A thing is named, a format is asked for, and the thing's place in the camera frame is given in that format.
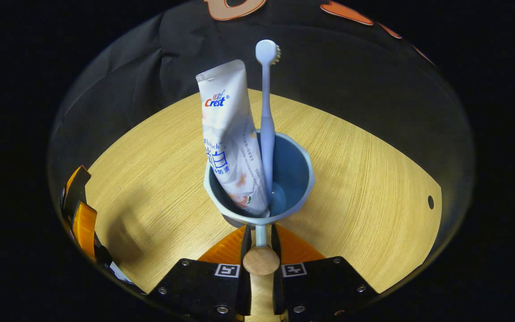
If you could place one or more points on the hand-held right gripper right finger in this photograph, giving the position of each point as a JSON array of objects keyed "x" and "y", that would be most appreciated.
[{"x": 324, "y": 288}]

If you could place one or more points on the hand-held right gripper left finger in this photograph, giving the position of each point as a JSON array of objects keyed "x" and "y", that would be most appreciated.
[{"x": 199, "y": 290}]

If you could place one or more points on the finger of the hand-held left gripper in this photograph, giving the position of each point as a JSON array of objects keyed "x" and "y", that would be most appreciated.
[
  {"x": 84, "y": 228},
  {"x": 75, "y": 192}
]

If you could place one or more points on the white toothpaste tube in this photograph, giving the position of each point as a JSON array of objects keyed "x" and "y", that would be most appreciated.
[{"x": 228, "y": 129}]

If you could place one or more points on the pale blue toothbrush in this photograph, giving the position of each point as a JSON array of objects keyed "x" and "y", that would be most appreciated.
[{"x": 266, "y": 112}]

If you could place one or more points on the wooden desktop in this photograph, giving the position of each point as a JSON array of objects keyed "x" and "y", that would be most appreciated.
[{"x": 365, "y": 201}]

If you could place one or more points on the black backdrop cloth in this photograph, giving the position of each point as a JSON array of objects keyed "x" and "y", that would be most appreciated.
[{"x": 329, "y": 67}]

